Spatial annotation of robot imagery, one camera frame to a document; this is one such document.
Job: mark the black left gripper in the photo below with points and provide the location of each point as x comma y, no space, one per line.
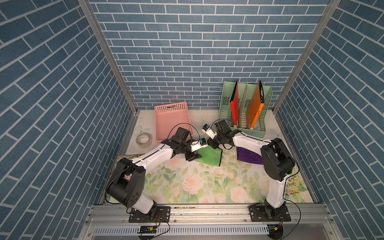
191,156

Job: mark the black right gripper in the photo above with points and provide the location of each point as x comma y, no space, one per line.
210,141

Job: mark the green grey microfibre cloth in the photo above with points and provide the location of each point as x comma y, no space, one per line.
210,156

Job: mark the purple square dishcloth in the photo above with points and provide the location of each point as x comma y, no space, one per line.
248,156

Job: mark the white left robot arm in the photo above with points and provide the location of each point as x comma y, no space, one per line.
128,178

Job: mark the pink perforated plastic basket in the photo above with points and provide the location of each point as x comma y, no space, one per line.
170,117

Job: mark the red folder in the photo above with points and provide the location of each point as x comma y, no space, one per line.
234,102

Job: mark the clear packing tape roll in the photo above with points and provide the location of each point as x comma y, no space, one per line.
144,140

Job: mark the floral table mat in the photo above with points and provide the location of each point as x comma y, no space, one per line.
177,181

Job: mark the orange folder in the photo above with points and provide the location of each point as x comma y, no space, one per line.
255,107

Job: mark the left picture book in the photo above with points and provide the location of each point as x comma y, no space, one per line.
129,157

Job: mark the picture book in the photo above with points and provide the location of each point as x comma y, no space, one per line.
295,185
129,157

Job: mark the right picture book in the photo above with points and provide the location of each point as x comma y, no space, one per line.
295,185

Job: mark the black left controller box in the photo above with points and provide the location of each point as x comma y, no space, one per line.
149,230

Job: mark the black controller box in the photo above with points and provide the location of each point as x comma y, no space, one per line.
276,232
149,230

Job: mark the black right controller box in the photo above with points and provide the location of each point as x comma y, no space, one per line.
276,232

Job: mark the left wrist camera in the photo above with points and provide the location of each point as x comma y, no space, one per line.
195,146

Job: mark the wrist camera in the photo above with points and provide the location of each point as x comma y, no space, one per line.
195,146
209,131

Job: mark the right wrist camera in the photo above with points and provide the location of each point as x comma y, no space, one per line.
209,131

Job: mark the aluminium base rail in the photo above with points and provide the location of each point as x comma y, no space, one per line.
211,222

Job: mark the aluminium corner post left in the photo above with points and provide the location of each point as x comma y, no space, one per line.
95,26

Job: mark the aluminium corner post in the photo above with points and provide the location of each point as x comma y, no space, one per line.
95,26
320,27

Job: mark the aluminium corner post right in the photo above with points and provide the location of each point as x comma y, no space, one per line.
320,27

